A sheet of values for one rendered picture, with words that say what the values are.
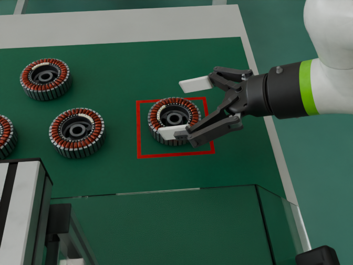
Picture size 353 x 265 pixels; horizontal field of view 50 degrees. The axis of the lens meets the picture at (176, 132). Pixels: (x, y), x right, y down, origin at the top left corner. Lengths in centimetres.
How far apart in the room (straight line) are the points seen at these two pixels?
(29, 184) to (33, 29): 83
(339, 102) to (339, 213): 108
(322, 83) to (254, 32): 173
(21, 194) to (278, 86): 44
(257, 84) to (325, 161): 116
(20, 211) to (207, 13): 90
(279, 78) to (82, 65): 52
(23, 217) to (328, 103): 47
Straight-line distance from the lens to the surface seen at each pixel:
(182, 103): 83
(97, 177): 77
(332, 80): 61
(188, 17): 112
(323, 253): 38
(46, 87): 90
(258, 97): 66
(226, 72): 78
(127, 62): 98
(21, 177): 35
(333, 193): 172
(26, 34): 113
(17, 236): 33
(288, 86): 64
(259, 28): 238
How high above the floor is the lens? 140
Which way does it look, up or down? 52 degrees down
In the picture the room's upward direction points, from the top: straight up
